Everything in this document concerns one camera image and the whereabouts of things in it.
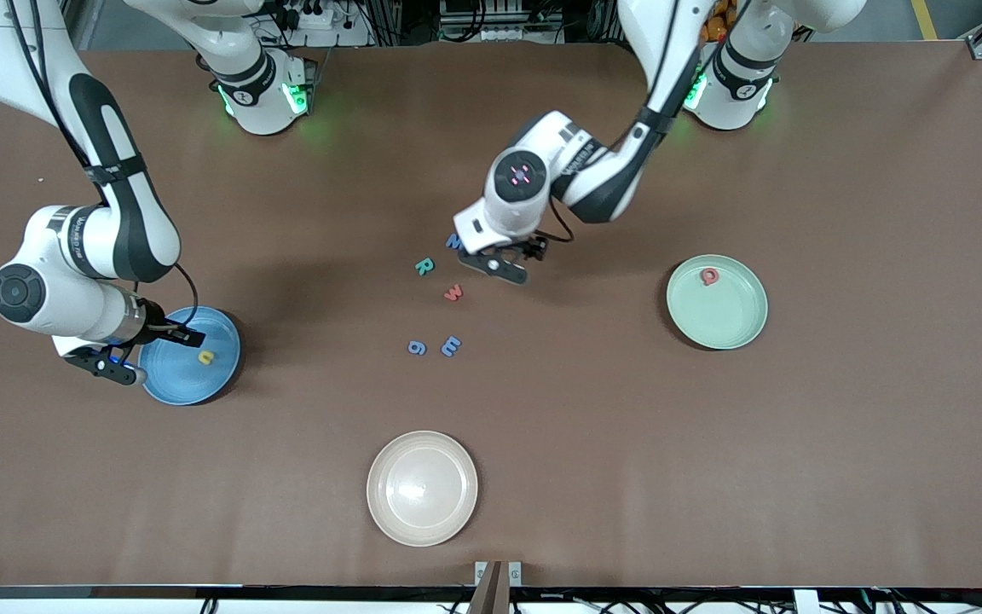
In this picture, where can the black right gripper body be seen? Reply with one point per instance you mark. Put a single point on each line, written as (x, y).
(158, 328)

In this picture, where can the yellow foam letter u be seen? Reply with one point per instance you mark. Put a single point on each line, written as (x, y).
(201, 358)

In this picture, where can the blue foam letter M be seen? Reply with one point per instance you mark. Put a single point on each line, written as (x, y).
(453, 241)

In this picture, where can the red foam letter w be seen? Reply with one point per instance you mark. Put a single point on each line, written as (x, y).
(453, 295)

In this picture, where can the teal foam letter R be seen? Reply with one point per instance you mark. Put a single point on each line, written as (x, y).
(419, 267)

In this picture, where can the blue foam letter g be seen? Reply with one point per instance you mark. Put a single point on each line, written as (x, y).
(413, 348)

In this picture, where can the red foam letter Q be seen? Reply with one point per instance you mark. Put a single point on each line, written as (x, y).
(704, 276)

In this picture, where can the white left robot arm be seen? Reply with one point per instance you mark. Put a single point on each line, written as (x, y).
(593, 170)

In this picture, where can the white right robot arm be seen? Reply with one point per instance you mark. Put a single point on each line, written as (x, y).
(73, 247)

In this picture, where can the blue plate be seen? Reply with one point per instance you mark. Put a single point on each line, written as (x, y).
(184, 379)

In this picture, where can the blue foam letter E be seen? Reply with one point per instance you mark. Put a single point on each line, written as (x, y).
(447, 347)

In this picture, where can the pale green plate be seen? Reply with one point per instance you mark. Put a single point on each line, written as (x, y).
(717, 315)

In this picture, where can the beige plate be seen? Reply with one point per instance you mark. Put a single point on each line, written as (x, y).
(423, 488)

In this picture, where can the bag of orange items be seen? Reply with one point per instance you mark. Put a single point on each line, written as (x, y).
(715, 21)

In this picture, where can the brown table cover sheet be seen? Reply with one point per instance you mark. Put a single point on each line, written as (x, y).
(713, 477)

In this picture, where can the white power strip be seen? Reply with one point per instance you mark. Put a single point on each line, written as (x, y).
(316, 17)

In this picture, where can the aluminium frame post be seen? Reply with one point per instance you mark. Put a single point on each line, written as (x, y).
(384, 21)
(603, 21)

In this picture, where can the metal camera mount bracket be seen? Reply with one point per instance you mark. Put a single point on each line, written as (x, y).
(487, 593)

